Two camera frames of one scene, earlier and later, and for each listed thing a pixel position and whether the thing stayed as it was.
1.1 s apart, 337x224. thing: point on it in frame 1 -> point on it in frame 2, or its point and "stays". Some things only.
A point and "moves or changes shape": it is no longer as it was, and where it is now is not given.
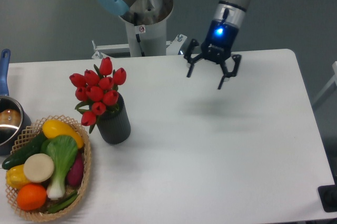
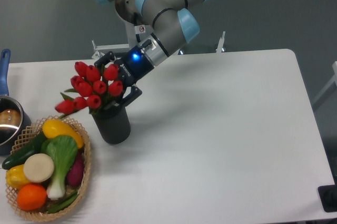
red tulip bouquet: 97,90 moves or changes shape
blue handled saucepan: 14,120 stays
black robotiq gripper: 219,40 -> 134,65
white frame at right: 334,66 stays
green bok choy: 63,151 stays
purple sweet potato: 75,173 stays
